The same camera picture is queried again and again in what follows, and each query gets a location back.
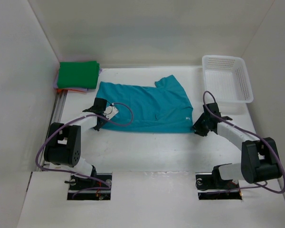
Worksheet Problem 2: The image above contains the green t shirt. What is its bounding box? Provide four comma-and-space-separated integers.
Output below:
57, 61, 101, 90

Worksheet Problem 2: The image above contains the orange t shirt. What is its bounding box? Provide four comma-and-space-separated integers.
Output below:
57, 88, 87, 93

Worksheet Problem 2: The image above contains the teal t shirt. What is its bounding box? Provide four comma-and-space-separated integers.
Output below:
96, 75, 193, 133

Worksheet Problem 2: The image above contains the lavender t shirt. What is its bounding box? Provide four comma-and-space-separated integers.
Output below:
53, 67, 102, 93

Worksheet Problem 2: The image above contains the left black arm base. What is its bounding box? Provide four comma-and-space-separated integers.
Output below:
65, 175, 111, 201

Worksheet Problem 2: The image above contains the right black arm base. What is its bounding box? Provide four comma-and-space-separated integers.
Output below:
195, 172, 242, 200

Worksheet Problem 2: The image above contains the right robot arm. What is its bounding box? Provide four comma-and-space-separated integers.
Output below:
192, 103, 283, 188

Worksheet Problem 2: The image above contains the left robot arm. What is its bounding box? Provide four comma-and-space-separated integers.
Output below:
44, 98, 107, 190

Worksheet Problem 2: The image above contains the white laundry basket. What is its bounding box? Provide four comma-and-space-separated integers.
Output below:
202, 55, 254, 104

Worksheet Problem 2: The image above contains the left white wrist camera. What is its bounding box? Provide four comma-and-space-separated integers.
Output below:
103, 105, 119, 120

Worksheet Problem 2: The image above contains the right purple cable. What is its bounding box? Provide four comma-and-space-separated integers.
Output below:
202, 91, 285, 195

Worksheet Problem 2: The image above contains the purple cable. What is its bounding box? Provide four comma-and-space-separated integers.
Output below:
34, 102, 134, 200
202, 91, 285, 195

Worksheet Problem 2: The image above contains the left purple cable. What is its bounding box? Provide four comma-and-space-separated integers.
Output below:
34, 102, 134, 200

